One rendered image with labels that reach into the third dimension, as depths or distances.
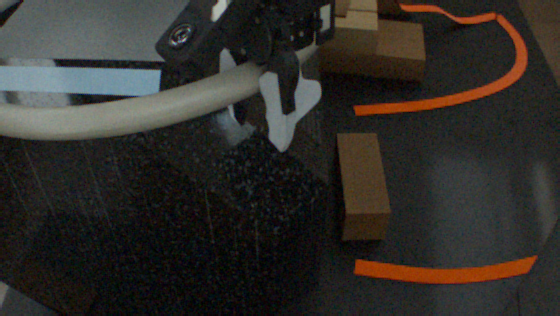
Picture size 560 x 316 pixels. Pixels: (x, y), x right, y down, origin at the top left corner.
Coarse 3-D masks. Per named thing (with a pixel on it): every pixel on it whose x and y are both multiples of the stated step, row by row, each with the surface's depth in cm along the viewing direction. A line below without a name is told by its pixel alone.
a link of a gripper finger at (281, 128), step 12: (300, 72) 52; (264, 84) 51; (276, 84) 50; (300, 84) 53; (312, 84) 54; (264, 96) 52; (276, 96) 51; (300, 96) 53; (312, 96) 54; (276, 108) 51; (300, 108) 54; (276, 120) 52; (288, 120) 52; (276, 132) 53; (288, 132) 53; (276, 144) 55; (288, 144) 55
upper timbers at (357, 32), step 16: (352, 0) 207; (368, 0) 207; (352, 16) 199; (368, 16) 199; (336, 32) 196; (352, 32) 195; (368, 32) 194; (336, 48) 201; (352, 48) 200; (368, 48) 199
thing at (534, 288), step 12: (552, 240) 85; (540, 252) 90; (552, 252) 84; (540, 264) 89; (552, 264) 84; (528, 276) 94; (540, 276) 88; (552, 276) 83; (528, 288) 93; (540, 288) 87; (552, 288) 82; (516, 300) 99; (528, 300) 92; (540, 300) 86; (552, 300) 81; (504, 312) 105; (516, 312) 98; (528, 312) 91; (540, 312) 86; (552, 312) 80
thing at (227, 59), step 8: (224, 48) 53; (224, 56) 54; (232, 56) 53; (240, 56) 53; (224, 64) 54; (232, 64) 53; (232, 104) 57; (240, 104) 57; (232, 112) 57; (240, 112) 58; (240, 120) 58
